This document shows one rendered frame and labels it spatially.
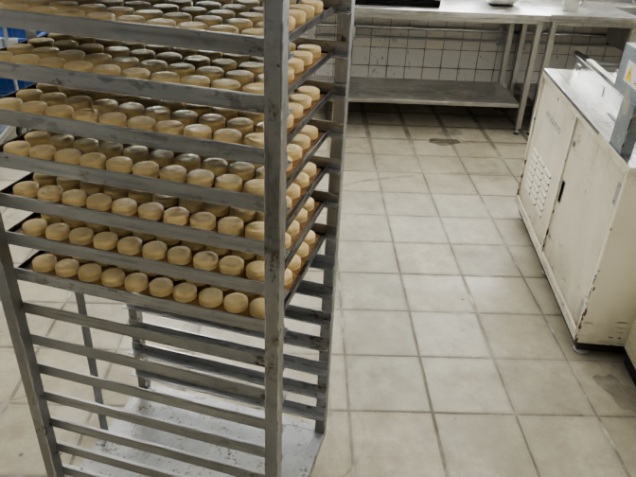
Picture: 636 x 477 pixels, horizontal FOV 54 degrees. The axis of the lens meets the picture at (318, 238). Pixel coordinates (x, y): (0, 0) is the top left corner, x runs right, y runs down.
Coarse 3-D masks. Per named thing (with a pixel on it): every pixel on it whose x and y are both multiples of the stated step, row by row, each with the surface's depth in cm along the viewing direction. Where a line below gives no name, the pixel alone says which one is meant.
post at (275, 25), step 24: (264, 0) 88; (288, 0) 90; (264, 24) 90; (288, 24) 92; (264, 48) 92; (288, 48) 94; (264, 72) 94; (264, 96) 95; (264, 120) 97; (264, 144) 99; (264, 168) 102; (264, 192) 104; (264, 216) 106; (264, 240) 108; (264, 264) 111; (264, 288) 114; (264, 312) 116; (264, 336) 119
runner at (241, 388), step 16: (32, 336) 143; (80, 352) 141; (96, 352) 139; (112, 352) 138; (144, 368) 138; (160, 368) 136; (176, 368) 135; (208, 384) 134; (224, 384) 133; (240, 384) 132
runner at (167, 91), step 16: (0, 64) 110; (16, 64) 109; (32, 80) 109; (48, 80) 108; (64, 80) 108; (80, 80) 107; (96, 80) 106; (112, 80) 105; (128, 80) 104; (144, 80) 103; (144, 96) 105; (160, 96) 104; (176, 96) 103; (192, 96) 102; (208, 96) 101; (224, 96) 101; (240, 96) 100; (256, 96) 99; (256, 112) 100; (288, 112) 99
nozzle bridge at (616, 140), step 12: (624, 60) 220; (624, 72) 219; (624, 84) 218; (624, 96) 218; (624, 108) 217; (624, 120) 216; (612, 132) 225; (624, 132) 215; (612, 144) 224; (624, 144) 215
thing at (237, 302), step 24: (312, 240) 152; (48, 264) 137; (72, 264) 136; (96, 264) 137; (120, 288) 133; (144, 288) 132; (168, 288) 131; (192, 288) 131; (216, 288) 131; (288, 288) 136; (240, 312) 127
